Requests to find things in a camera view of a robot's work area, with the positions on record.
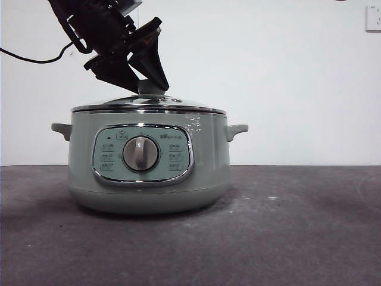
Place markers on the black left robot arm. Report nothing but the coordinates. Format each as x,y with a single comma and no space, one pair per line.
89,21

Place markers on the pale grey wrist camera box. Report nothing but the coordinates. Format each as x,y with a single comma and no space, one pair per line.
131,6

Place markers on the glass lid with green knob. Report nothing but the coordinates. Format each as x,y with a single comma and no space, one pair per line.
166,102

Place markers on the white wall socket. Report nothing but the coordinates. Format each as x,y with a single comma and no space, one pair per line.
374,19

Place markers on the pale green electric cooking pot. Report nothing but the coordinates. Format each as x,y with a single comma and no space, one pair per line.
149,199

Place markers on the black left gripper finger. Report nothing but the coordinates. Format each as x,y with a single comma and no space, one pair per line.
113,70
150,59

